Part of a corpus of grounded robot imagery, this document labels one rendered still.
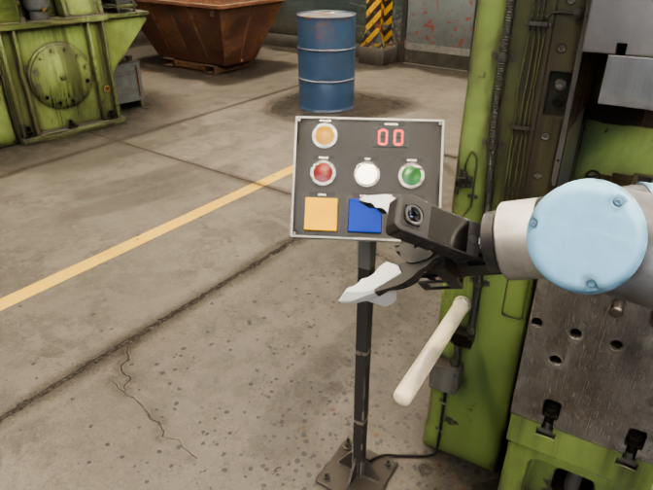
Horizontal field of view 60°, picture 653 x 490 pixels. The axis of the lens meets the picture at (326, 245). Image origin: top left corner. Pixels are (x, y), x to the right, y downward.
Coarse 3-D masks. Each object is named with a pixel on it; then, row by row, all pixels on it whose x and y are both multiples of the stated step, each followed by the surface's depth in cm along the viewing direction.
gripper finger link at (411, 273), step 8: (400, 264) 68; (408, 264) 68; (416, 264) 67; (424, 264) 67; (408, 272) 67; (416, 272) 67; (392, 280) 68; (400, 280) 67; (408, 280) 67; (416, 280) 67; (376, 288) 69; (384, 288) 68; (392, 288) 68; (400, 288) 68
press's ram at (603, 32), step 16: (592, 0) 107; (608, 0) 106; (624, 0) 104; (640, 0) 103; (592, 16) 108; (608, 16) 107; (624, 16) 106; (640, 16) 104; (592, 32) 109; (608, 32) 108; (624, 32) 107; (640, 32) 105; (592, 48) 110; (608, 48) 109; (640, 48) 106
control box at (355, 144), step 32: (352, 128) 130; (384, 128) 129; (416, 128) 129; (320, 160) 130; (352, 160) 130; (384, 160) 129; (416, 160) 129; (320, 192) 130; (352, 192) 130; (384, 192) 129; (416, 192) 129; (384, 224) 129
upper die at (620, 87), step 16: (624, 48) 115; (608, 64) 110; (624, 64) 109; (640, 64) 107; (608, 80) 111; (624, 80) 110; (640, 80) 108; (608, 96) 112; (624, 96) 111; (640, 96) 110
